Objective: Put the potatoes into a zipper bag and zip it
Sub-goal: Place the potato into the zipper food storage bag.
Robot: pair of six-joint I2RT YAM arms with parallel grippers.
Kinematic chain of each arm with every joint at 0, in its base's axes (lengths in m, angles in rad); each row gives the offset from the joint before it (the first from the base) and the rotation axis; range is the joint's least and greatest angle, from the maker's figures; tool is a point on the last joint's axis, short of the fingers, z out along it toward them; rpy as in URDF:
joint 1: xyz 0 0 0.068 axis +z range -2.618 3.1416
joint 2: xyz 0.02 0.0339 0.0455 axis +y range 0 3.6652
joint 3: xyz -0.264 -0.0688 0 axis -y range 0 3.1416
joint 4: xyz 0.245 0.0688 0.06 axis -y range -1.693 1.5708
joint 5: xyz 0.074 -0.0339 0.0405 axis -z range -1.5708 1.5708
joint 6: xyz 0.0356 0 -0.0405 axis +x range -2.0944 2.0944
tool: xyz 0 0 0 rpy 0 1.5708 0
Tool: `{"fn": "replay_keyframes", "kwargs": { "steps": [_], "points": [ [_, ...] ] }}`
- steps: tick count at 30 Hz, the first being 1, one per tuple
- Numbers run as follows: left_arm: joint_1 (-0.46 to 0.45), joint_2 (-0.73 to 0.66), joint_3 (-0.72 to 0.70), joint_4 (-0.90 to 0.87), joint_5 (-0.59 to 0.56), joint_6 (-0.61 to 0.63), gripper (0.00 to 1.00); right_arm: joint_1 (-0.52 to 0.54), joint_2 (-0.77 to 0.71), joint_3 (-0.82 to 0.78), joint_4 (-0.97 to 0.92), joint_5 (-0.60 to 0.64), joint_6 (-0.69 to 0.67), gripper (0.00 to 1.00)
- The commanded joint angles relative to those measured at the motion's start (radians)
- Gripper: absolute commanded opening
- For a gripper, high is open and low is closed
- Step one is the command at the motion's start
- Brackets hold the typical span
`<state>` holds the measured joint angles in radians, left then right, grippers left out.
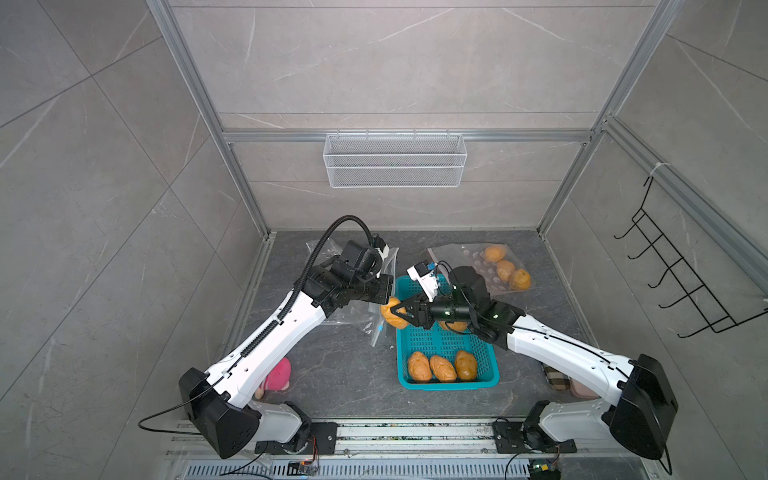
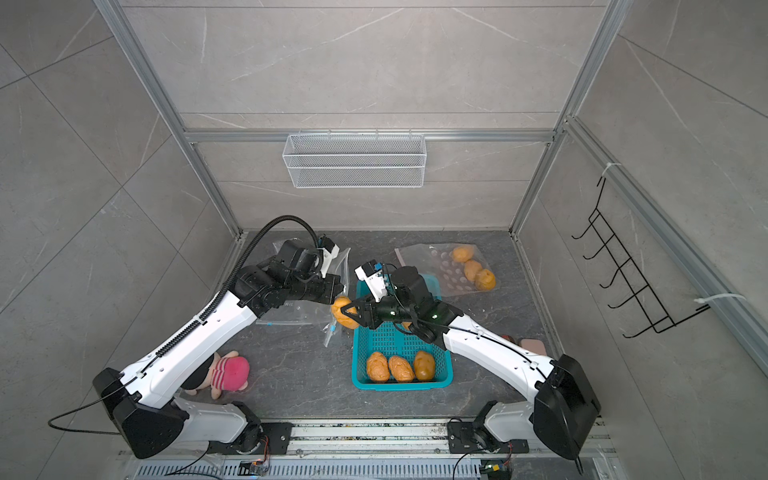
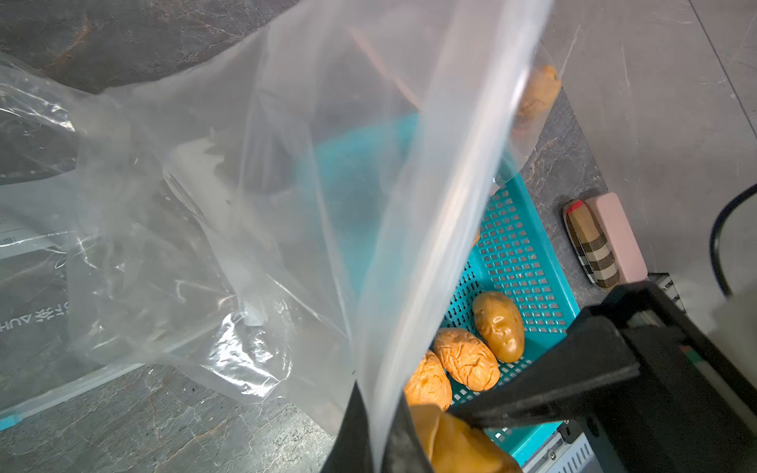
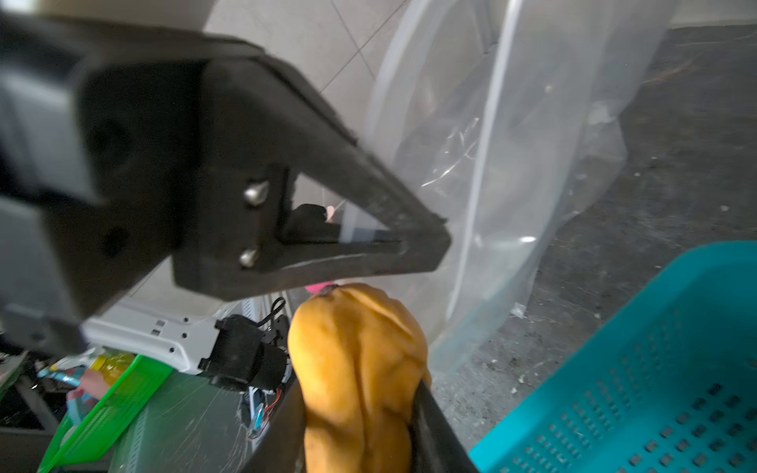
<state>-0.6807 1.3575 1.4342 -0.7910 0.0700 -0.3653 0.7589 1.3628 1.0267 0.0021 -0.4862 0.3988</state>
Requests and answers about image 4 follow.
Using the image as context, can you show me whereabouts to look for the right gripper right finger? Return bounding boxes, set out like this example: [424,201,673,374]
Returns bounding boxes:
[410,382,479,473]

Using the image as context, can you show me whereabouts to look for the potato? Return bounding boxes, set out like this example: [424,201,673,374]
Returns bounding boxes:
[288,283,432,472]

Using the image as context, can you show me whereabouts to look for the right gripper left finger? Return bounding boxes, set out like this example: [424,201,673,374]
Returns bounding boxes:
[240,378,306,473]

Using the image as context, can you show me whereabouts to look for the green plastic basket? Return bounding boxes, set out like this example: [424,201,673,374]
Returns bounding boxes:
[37,356,175,473]

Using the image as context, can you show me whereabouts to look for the pink plush pig toy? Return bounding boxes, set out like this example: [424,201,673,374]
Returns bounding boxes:
[306,281,339,295]

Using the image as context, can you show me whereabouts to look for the yellow bottle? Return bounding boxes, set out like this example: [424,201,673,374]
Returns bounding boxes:
[90,353,135,385]

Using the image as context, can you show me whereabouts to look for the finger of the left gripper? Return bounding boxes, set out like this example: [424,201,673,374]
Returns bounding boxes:
[278,204,331,242]
[173,56,451,301]

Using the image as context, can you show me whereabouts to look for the teal plastic basket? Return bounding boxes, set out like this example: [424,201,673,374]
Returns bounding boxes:
[470,242,756,472]

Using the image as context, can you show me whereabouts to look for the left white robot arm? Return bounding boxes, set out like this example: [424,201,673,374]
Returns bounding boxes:
[1,13,451,390]

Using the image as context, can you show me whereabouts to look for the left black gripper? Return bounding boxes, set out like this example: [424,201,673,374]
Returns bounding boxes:
[1,12,207,355]

